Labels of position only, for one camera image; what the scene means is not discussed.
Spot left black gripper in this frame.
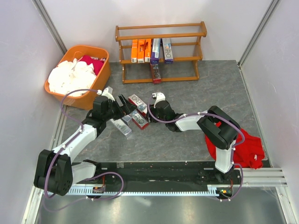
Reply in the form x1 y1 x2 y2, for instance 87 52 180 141
103 94 136 121

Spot red silver R&O box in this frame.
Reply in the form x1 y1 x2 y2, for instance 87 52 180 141
128 94 148 115
150 64 162 84
129 110 149 130

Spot orange Curaprox toothpaste box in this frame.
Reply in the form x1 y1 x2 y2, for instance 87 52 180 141
131 39 138 63

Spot purple white R.O toothpaste box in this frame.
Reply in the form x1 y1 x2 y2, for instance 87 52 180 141
162 38 174 64

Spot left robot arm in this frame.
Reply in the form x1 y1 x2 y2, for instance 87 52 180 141
34 95 137 196

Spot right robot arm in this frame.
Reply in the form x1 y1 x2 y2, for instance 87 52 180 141
147 100 243 184

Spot wooden two-tier shelf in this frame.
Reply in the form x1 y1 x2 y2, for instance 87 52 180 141
115 21 207 84

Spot silver toothpaste box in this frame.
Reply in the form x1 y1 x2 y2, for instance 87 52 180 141
121 115 133 126
110 119 132 138

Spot magenta cloth in bin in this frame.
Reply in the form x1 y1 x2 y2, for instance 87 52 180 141
79 55 106 75

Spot white crumpled cloths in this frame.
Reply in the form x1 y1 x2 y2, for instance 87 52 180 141
48 59 96 97

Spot red cloth on table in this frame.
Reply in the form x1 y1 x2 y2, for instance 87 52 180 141
205 121 265 173

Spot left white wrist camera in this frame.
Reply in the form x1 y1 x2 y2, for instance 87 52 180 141
97 86 115 101

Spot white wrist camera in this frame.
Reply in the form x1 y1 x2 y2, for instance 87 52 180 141
97 86 115 101
152 92 165 101

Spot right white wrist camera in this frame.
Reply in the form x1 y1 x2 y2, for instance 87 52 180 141
152 92 165 101

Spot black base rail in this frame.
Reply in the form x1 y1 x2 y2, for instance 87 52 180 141
95 161 241 186

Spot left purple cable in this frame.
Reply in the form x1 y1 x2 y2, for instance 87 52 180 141
42 88 125 212

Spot purple cable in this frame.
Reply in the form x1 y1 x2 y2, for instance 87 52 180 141
42 88 125 212
147 97 246 203

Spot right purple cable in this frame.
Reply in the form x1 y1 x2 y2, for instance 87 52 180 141
147 97 246 203

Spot slotted cable duct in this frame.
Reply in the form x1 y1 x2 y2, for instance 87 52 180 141
67 184 220 197

